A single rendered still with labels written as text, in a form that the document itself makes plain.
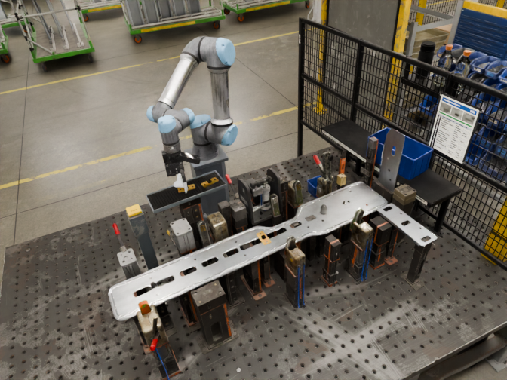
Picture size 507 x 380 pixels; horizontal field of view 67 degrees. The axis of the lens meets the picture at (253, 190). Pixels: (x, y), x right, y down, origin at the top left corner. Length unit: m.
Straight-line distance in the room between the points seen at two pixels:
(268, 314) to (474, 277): 1.04
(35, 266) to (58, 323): 0.47
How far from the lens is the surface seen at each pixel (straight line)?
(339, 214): 1.93
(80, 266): 2.36
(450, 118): 2.11
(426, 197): 2.08
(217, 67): 1.90
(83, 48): 7.60
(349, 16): 4.20
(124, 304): 1.70
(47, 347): 2.11
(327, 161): 1.99
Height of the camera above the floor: 2.29
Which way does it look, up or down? 38 degrees down
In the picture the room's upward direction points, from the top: 5 degrees counter-clockwise
